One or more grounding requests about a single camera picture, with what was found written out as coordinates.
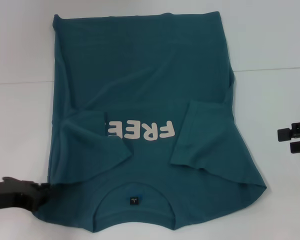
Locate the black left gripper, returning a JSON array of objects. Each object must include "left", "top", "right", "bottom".
[{"left": 0, "top": 176, "right": 51, "bottom": 213}]

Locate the teal t-shirt with FREE print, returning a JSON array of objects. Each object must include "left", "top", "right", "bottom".
[{"left": 32, "top": 11, "right": 268, "bottom": 227}]

